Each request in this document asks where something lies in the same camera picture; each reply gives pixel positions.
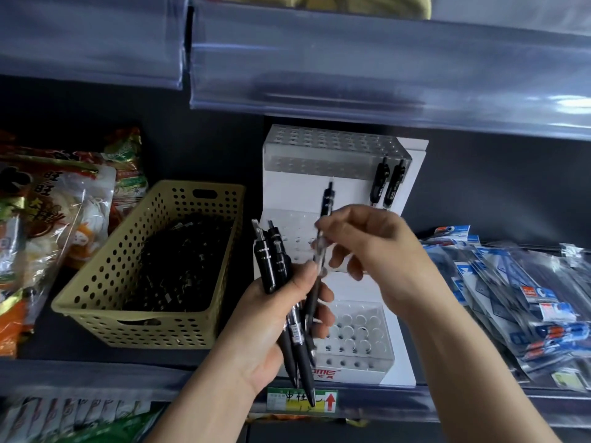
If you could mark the pile of black pens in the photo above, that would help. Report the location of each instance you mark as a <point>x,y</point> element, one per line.
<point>180,267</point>

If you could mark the person's left forearm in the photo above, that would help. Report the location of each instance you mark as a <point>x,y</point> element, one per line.
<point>203,401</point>

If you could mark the row of white-red packets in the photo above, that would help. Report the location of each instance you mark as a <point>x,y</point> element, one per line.
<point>55,417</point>

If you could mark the person's left middle finger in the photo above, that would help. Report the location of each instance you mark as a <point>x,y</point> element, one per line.
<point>325,323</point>

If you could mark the black pen with silver clip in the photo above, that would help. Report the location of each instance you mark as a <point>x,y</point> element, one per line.
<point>264,258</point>

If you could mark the black pen with clear barrel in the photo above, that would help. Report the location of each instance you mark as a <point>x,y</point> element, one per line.
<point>327,202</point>

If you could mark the person's right forearm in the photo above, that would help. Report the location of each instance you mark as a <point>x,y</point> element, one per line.
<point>466,364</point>

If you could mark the person's left thumb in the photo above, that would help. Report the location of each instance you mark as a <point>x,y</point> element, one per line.
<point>295,283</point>

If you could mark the clear red-white snack bag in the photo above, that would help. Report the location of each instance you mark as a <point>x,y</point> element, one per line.
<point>51,212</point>

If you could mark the orange snack bag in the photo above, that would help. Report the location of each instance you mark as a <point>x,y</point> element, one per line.
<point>10,327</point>

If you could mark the green shelf price label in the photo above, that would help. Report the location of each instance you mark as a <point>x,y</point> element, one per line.
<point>281,401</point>

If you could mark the white pen display stand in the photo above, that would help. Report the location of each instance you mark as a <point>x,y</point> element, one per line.
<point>300,184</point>

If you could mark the black pen with white label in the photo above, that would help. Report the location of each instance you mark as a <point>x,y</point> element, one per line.
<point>279,253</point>

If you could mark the grey shelf edge rail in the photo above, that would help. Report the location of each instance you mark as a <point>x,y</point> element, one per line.
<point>101,378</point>

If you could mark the yellow perforated plastic basket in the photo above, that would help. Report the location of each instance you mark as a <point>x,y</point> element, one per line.
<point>115,281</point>

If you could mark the green-red snack bag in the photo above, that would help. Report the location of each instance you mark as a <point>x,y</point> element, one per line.
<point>129,166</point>

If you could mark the pile of blue stationery packets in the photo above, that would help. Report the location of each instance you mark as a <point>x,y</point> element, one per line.
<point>512,290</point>

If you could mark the clear plastic shelf price rail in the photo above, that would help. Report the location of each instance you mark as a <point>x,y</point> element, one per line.
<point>87,36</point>
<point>392,64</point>

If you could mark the person's left hand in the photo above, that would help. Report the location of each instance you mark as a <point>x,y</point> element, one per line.
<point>258,332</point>

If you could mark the green snack packet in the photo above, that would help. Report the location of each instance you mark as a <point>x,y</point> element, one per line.
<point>120,431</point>

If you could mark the person's right hand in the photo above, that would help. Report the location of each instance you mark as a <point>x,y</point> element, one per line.
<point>392,258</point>

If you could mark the person's right thumb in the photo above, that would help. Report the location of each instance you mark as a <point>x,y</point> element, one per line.
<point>341,223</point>

